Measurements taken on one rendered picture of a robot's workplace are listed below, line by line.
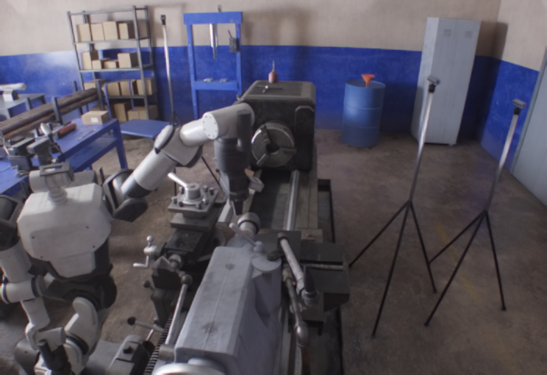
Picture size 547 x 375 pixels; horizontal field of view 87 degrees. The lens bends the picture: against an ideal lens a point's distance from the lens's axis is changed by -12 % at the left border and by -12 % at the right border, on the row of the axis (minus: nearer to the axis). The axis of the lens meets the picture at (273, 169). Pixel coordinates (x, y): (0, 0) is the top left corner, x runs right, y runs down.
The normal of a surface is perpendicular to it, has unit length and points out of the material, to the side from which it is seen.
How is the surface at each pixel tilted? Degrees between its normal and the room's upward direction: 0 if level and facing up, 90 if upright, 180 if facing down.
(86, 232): 90
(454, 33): 90
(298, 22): 90
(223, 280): 0
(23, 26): 90
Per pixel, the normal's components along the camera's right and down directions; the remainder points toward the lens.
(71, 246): 0.39, 0.42
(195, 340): 0.00, -0.89
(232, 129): 0.73, 0.30
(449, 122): -0.11, 0.44
